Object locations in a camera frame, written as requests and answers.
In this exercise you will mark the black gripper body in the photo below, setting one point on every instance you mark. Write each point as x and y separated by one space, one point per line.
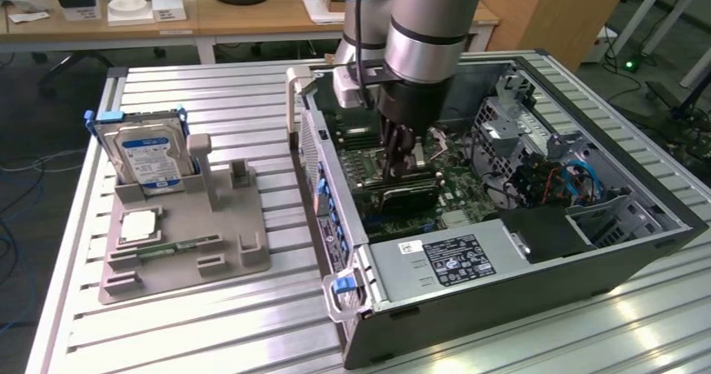
411 103

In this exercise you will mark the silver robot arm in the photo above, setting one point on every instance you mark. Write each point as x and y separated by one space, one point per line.
427 24

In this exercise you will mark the CPU socket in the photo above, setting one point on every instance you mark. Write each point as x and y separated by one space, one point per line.
379 166

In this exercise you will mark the metal socket cover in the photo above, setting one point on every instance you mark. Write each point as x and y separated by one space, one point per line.
439 141

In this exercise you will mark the green motherboard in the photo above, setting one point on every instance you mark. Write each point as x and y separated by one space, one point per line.
460 190

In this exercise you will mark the blue card latch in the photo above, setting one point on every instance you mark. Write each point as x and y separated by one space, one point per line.
333 220
320 180
328 204
340 237

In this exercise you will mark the perforated metal disk bay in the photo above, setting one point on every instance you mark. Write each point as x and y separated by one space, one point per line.
511 141

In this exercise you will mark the silver chipset heatsink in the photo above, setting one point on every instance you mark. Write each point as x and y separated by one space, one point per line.
457 219

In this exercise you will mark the white paper stack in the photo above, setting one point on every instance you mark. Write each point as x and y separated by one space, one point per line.
324 11

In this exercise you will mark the grey power supply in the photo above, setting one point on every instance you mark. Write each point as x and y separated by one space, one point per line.
400 274

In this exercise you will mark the black plastic shroud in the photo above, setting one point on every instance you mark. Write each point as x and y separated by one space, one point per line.
544 232

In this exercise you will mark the wooden cabinet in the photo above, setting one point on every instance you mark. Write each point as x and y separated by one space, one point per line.
555 16

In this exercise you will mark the grey parts rack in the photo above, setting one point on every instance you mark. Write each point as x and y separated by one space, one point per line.
233 224

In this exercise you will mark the blue case latch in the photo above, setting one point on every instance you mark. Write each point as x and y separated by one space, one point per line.
343 286

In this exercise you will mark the white device red button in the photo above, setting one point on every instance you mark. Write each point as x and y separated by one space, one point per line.
600 47

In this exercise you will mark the black adapter green light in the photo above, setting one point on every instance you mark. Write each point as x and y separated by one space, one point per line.
629 65

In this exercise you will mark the black open PC case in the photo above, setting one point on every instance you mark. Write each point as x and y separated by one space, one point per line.
500 315

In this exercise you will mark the hard disk blue label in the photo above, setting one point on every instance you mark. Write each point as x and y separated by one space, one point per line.
146 157

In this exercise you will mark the green RAM stick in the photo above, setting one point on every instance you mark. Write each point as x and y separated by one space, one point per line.
166 249

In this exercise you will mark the white labelled box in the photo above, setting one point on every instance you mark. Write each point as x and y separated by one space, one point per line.
168 11

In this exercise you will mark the silver CPU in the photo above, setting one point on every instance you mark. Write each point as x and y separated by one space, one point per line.
138 226

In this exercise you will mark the black floor stand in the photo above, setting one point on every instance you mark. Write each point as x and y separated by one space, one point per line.
685 103

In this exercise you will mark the blue disk caddy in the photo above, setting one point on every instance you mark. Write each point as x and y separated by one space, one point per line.
108 116

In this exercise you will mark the white round holder block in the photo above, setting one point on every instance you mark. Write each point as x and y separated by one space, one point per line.
128 11

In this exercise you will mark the black office chair base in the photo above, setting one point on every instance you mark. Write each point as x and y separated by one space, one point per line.
72 63

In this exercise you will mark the white box black lid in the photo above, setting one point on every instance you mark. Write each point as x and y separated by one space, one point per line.
78 7

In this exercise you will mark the wooden desk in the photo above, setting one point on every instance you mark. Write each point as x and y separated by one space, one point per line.
54 32

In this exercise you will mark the white paper slip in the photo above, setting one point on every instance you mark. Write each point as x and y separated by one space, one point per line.
28 17

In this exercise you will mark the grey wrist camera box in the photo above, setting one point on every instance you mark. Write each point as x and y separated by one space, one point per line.
352 91

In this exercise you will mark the white table frame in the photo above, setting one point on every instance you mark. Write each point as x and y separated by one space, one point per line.
675 16

